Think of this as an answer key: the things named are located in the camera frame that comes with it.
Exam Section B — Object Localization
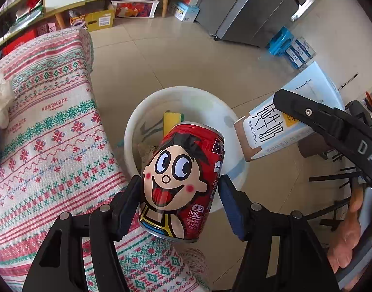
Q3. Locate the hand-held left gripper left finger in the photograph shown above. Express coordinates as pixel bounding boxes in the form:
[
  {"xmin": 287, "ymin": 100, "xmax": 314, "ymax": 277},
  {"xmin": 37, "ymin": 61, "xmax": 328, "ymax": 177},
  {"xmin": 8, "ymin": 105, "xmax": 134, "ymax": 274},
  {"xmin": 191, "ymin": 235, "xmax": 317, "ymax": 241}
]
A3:
[{"xmin": 22, "ymin": 175, "xmax": 143, "ymax": 292}]

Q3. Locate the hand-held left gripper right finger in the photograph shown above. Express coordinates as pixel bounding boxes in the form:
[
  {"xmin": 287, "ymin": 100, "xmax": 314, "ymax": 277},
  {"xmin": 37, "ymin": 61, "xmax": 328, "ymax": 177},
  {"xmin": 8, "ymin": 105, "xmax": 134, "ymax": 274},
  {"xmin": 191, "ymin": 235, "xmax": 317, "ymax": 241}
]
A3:
[{"xmin": 218, "ymin": 174, "xmax": 341, "ymax": 292}]

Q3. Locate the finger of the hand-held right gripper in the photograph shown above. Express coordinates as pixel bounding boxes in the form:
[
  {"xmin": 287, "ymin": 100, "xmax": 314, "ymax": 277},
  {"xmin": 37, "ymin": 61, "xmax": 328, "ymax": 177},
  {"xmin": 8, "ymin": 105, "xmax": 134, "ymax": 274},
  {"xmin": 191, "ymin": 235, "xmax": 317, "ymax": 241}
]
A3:
[{"xmin": 273, "ymin": 89, "xmax": 356, "ymax": 141}]

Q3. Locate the light blue milk carton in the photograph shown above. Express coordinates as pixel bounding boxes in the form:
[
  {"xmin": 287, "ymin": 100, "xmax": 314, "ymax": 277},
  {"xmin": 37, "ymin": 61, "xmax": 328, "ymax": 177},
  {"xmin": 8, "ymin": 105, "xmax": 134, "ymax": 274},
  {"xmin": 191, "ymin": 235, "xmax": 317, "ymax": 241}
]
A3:
[{"xmin": 233, "ymin": 61, "xmax": 346, "ymax": 162}]

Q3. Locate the red cartoon drink can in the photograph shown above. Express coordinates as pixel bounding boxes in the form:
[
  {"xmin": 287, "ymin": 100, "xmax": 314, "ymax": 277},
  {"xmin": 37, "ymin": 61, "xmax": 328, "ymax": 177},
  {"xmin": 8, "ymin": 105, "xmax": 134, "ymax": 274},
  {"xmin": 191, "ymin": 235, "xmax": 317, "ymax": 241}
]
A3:
[{"xmin": 139, "ymin": 122, "xmax": 225, "ymax": 244}]

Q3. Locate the white plastic waste bin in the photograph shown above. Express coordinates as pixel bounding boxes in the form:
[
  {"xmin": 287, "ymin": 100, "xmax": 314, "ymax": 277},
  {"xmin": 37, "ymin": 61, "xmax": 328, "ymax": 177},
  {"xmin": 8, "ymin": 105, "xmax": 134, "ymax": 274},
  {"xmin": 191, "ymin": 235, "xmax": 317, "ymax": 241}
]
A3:
[{"xmin": 124, "ymin": 86, "xmax": 249, "ymax": 214}]

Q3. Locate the yellow sponge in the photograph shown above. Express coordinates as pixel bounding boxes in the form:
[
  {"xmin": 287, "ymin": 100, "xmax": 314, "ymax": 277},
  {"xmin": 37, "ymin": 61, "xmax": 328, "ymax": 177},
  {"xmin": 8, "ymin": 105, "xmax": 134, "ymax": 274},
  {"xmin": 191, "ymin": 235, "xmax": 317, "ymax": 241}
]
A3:
[{"xmin": 162, "ymin": 111, "xmax": 186, "ymax": 135}]

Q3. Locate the person's right hand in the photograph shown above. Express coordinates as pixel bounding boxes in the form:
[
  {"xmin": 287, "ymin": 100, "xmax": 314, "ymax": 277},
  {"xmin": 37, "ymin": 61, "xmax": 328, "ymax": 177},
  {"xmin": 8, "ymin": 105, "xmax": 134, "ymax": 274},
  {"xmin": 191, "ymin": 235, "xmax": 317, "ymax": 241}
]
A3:
[{"xmin": 327, "ymin": 185, "xmax": 369, "ymax": 275}]

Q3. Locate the blue white carton pack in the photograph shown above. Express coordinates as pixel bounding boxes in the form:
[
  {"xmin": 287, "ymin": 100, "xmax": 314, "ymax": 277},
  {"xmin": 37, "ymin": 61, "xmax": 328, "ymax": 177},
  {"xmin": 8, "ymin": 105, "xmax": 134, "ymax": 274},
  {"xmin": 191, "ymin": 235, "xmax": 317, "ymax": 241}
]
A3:
[{"xmin": 266, "ymin": 26, "xmax": 317, "ymax": 69}]

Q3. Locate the patterned woven tablecloth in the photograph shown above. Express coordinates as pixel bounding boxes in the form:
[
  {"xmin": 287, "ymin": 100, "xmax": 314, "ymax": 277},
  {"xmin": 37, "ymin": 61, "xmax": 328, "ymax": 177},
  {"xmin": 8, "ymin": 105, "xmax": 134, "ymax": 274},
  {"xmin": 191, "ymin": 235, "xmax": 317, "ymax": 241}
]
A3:
[{"xmin": 0, "ymin": 26, "xmax": 211, "ymax": 292}]

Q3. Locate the silver refrigerator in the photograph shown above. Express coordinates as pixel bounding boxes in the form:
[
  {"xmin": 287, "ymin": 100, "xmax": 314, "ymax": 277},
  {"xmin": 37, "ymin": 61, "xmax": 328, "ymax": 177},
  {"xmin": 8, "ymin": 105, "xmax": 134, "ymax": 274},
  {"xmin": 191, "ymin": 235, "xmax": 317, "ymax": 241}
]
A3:
[{"xmin": 196, "ymin": 0, "xmax": 299, "ymax": 48}]

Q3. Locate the white and blue box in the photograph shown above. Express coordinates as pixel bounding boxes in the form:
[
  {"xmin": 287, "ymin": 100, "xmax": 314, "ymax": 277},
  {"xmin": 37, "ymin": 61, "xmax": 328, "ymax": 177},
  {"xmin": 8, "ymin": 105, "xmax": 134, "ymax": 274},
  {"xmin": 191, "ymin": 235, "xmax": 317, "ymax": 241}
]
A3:
[{"xmin": 170, "ymin": 1, "xmax": 200, "ymax": 22}]

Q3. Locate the white crumpled tissue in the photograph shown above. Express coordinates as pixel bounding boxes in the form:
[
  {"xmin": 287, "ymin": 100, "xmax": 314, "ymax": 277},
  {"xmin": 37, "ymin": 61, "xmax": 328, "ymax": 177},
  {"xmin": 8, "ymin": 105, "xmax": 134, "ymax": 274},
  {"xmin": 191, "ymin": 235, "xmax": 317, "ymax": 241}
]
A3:
[{"xmin": 0, "ymin": 70, "xmax": 14, "ymax": 126}]

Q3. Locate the white framed picture box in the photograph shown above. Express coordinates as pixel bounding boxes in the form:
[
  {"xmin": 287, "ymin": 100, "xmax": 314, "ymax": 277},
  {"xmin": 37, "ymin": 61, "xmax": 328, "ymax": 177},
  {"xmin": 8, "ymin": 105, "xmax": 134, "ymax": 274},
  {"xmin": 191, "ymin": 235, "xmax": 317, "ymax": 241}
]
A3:
[{"xmin": 111, "ymin": 0, "xmax": 161, "ymax": 19}]

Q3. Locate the yellow cardboard box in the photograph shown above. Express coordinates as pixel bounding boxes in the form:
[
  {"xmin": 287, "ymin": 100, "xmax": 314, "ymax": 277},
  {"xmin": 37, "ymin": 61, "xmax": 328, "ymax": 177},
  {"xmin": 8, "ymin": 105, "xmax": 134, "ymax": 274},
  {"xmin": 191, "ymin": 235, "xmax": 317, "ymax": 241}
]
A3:
[{"xmin": 70, "ymin": 1, "xmax": 115, "ymax": 31}]

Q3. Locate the pink patterned box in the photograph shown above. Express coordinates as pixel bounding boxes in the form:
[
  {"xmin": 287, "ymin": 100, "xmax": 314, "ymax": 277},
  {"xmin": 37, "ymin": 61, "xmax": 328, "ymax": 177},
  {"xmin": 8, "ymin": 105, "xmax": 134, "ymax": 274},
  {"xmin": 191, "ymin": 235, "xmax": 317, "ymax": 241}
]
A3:
[{"xmin": 37, "ymin": 22, "xmax": 58, "ymax": 37}]

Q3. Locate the red gift box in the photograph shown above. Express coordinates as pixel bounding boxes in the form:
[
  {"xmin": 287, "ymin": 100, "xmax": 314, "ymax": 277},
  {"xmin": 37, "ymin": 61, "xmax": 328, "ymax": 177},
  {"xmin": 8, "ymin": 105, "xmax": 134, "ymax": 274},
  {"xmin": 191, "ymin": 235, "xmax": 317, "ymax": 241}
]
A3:
[{"xmin": 3, "ymin": 30, "xmax": 38, "ymax": 56}]

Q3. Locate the black metal frame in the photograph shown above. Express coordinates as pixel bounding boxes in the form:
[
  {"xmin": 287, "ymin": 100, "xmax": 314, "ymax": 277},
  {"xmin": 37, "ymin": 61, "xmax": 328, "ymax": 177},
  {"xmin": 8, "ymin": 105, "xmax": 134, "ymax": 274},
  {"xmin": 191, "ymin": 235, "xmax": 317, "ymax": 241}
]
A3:
[{"xmin": 304, "ymin": 149, "xmax": 369, "ymax": 228}]

